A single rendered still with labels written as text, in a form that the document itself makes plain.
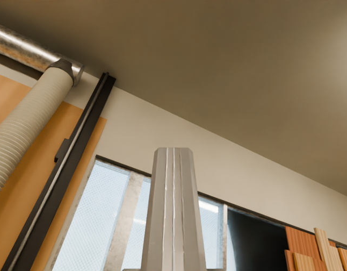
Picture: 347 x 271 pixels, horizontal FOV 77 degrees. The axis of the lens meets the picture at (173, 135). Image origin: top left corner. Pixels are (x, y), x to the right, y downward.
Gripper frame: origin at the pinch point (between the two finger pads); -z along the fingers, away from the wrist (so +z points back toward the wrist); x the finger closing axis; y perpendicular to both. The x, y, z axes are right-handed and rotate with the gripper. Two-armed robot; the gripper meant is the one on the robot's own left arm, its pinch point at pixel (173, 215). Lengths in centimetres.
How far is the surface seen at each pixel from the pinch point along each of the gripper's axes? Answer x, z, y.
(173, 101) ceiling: 0, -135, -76
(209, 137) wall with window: 30, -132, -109
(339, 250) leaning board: 137, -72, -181
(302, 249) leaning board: 98, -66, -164
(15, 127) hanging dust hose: -71, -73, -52
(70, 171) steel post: -52, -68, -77
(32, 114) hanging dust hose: -68, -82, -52
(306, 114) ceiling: 94, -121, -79
